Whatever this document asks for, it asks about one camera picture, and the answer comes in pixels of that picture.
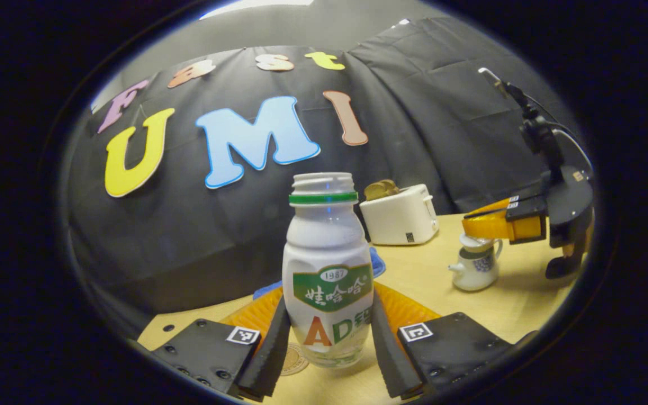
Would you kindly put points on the white toaster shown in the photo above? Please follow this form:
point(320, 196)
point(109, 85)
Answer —
point(400, 216)

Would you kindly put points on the white blue patterned teacup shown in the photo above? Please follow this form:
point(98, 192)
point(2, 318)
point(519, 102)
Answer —
point(476, 270)

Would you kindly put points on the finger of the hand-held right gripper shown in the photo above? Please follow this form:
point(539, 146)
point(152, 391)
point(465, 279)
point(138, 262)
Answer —
point(512, 201)
point(487, 228)

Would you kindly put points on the toast slice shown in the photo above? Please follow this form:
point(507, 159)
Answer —
point(392, 187)
point(374, 191)

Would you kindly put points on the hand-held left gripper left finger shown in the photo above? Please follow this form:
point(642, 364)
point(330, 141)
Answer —
point(273, 354)

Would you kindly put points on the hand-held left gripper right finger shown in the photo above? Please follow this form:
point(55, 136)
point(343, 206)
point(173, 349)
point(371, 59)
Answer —
point(388, 354)

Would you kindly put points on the white water bottle green label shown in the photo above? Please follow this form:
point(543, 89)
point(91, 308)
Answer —
point(327, 253)

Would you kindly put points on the white blue teacup lid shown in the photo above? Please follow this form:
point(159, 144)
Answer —
point(473, 243)

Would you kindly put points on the black backdrop cloth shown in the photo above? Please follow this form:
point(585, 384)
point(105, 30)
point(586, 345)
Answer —
point(189, 236)

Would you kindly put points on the blue towel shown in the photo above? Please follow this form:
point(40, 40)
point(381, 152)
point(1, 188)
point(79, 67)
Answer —
point(378, 264)

